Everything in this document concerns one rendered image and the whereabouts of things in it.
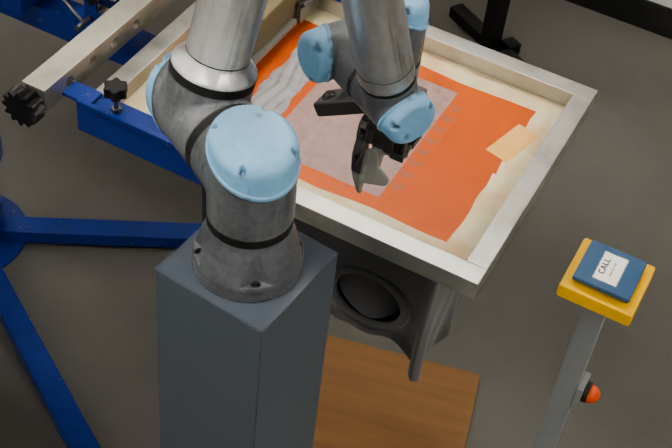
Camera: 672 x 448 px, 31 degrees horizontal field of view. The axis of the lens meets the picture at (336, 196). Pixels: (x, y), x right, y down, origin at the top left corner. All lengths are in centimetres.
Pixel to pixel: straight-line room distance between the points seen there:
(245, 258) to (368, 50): 31
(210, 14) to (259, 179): 21
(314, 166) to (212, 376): 56
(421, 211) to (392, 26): 69
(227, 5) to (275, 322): 42
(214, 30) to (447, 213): 73
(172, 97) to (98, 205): 186
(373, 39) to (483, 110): 88
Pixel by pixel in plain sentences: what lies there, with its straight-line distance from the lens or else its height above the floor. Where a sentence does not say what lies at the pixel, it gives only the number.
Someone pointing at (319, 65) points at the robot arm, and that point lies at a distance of 164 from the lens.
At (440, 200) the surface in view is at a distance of 212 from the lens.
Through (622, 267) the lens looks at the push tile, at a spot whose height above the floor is 97.
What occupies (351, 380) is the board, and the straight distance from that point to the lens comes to 301.
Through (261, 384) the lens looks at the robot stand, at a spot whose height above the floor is 108.
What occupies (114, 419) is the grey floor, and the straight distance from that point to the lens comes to 296.
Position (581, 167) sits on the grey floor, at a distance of 371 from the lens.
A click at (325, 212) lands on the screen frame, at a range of 202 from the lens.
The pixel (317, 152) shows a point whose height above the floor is 95.
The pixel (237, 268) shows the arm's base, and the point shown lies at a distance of 157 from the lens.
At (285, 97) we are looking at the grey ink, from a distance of 228.
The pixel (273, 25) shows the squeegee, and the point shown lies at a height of 102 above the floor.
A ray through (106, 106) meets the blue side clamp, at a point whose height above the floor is 100.
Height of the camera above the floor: 243
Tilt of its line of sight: 45 degrees down
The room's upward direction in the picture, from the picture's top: 7 degrees clockwise
